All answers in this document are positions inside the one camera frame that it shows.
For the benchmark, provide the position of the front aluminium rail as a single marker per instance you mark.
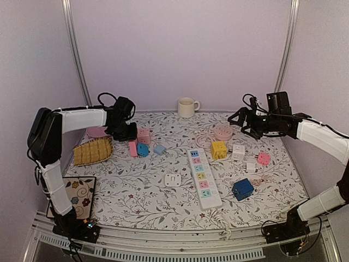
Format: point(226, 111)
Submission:
point(245, 244)

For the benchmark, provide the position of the pink round plate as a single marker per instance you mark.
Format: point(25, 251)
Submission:
point(96, 132)

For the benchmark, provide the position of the small pink plug adapter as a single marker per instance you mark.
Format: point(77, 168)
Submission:
point(263, 159)

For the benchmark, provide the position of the pink cube socket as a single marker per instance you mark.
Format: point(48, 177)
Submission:
point(143, 136)

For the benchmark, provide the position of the white cartoon cube socket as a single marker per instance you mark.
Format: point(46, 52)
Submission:
point(238, 152)

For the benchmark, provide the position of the yellow cube socket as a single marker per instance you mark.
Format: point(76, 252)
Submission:
point(218, 150)

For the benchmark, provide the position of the dark blue cube socket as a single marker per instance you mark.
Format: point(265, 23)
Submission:
point(242, 189)

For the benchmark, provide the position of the left aluminium frame post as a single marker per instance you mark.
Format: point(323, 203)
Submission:
point(69, 22)

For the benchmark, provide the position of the woven bamboo tray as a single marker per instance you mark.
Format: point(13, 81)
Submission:
point(94, 151)

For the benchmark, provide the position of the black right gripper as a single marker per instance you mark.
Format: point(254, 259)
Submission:
point(250, 123)

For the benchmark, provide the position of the white square adapter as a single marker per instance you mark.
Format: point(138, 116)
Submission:
point(172, 180)

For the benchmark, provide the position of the light blue plug adapter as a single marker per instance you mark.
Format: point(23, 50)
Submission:
point(159, 150)

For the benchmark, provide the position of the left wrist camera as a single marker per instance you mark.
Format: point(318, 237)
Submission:
point(126, 107)

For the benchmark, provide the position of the beige ceramic mug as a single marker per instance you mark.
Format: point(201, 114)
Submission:
point(187, 107)

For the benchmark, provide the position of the floral patterned tray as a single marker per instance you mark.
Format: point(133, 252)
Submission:
point(80, 192)

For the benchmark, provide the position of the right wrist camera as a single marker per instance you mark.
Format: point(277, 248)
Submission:
point(278, 103)

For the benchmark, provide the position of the white power strip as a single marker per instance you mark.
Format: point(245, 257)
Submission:
point(208, 194)

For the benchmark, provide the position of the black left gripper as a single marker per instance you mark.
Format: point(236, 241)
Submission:
point(126, 132)

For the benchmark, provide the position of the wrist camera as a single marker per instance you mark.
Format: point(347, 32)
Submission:
point(126, 107)
point(278, 103)

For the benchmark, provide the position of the blue square adapter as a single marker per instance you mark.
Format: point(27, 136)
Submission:
point(142, 149)

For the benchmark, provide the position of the pink round power strip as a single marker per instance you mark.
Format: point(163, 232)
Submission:
point(223, 132)

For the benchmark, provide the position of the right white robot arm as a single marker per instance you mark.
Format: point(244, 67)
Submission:
point(319, 152)

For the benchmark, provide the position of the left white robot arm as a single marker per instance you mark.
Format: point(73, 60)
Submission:
point(45, 144)

